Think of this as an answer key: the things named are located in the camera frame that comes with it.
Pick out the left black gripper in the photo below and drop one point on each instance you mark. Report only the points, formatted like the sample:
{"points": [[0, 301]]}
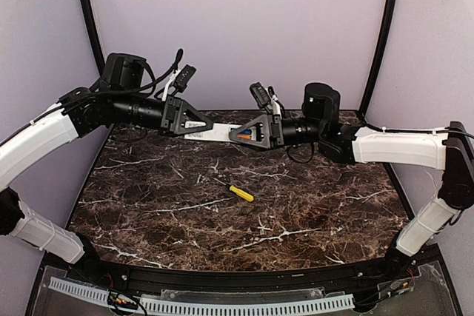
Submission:
{"points": [[168, 115]]}

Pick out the left black frame post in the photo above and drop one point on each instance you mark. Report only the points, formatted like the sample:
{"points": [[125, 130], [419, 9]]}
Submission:
{"points": [[93, 34]]}

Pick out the black front table rail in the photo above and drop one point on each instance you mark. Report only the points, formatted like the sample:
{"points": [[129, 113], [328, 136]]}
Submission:
{"points": [[361, 277]]}

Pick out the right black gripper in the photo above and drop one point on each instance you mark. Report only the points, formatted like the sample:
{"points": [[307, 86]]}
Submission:
{"points": [[276, 130]]}

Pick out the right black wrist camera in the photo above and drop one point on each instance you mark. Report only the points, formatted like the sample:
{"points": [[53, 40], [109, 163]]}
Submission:
{"points": [[266, 99]]}

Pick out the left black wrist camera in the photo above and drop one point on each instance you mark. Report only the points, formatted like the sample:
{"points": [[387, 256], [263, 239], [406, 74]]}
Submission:
{"points": [[179, 78]]}

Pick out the yellow handled screwdriver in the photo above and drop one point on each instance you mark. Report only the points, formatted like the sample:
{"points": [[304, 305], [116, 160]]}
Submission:
{"points": [[237, 191]]}

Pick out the white remote control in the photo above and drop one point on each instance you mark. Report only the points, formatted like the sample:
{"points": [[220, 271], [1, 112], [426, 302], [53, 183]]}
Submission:
{"points": [[219, 133]]}

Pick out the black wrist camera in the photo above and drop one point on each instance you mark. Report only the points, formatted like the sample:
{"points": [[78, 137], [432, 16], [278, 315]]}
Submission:
{"points": [[179, 78], [266, 99]]}

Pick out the black frame post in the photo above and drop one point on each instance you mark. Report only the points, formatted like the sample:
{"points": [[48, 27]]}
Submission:
{"points": [[93, 34], [386, 21]]}

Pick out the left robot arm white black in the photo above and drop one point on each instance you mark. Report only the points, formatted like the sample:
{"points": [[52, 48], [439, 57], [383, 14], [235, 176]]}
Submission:
{"points": [[117, 97]]}

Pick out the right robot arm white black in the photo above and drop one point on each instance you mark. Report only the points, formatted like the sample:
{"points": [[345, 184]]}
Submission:
{"points": [[446, 149]]}

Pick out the right black frame post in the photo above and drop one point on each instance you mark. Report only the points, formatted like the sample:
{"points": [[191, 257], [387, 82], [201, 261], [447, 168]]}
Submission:
{"points": [[386, 21]]}

